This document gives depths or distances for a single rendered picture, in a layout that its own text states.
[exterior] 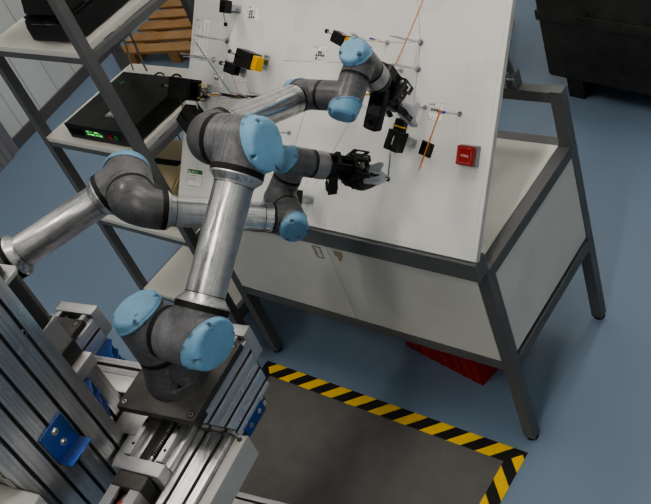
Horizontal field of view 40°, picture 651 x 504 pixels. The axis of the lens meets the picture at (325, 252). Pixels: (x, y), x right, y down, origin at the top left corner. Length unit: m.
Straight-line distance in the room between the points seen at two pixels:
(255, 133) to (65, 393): 0.68
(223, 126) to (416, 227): 0.83
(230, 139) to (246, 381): 0.62
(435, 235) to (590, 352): 1.01
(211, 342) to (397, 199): 0.93
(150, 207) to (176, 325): 0.40
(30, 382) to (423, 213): 1.16
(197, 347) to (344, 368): 1.76
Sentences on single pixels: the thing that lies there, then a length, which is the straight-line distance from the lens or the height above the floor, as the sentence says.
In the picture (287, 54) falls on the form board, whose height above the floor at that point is 1.26.
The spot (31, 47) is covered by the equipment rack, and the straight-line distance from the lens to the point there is 3.17.
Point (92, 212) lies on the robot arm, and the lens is 2.28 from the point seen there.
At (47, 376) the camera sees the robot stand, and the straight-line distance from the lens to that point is 1.95.
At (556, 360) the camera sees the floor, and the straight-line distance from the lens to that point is 3.30.
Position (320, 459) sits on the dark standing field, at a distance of 3.27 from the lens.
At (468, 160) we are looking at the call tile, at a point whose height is 1.10.
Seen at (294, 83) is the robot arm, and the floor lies 1.46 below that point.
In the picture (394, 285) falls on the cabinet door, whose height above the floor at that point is 0.64.
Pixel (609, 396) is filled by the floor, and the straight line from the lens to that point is 3.18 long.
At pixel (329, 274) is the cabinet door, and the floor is 0.61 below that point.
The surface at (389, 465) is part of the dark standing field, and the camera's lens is 3.17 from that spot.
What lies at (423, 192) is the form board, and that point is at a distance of 2.51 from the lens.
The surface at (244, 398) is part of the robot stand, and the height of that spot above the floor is 1.00.
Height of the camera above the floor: 2.52
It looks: 39 degrees down
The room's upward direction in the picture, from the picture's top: 24 degrees counter-clockwise
